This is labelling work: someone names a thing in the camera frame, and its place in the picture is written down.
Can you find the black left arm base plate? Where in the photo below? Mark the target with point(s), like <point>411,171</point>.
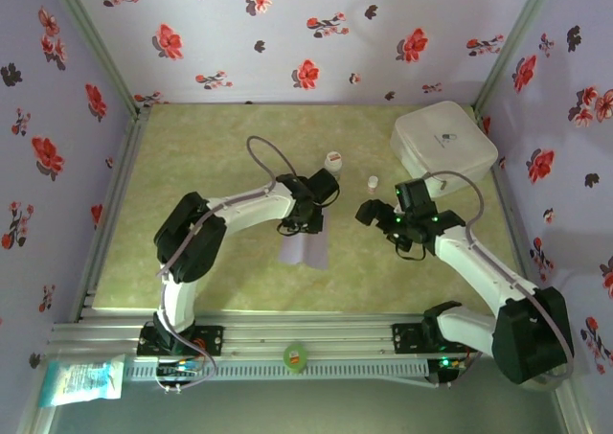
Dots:
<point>211,340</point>

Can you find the lilac cloth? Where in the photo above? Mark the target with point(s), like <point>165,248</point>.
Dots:
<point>306,252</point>

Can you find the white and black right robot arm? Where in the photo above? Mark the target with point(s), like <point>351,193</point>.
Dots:
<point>479,271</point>

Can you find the green round sticker roll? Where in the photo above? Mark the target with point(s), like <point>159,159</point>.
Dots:
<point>295,357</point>

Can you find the white pill bottle orange label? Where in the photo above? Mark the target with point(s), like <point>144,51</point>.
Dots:
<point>333,158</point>

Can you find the translucent white plastic storage box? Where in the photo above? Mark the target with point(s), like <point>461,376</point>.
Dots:
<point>445,132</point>

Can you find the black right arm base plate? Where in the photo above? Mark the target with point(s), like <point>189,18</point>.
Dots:
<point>407,338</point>

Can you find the long aluminium mounting rail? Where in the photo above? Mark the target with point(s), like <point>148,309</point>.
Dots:
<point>311,331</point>

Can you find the blue wet wipes packet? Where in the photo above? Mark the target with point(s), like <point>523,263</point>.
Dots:
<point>81,381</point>

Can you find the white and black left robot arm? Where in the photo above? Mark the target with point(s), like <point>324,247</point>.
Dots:
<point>249,209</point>

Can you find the aluminium side rail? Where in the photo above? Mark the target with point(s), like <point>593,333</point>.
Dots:
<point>114,213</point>
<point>508,213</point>

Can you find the aluminium corner post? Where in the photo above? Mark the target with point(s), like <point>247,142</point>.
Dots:
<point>515,46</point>
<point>96,46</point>
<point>577,405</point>
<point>36,419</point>

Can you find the small white bottle red cap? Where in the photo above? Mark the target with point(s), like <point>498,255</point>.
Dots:
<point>372,183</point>

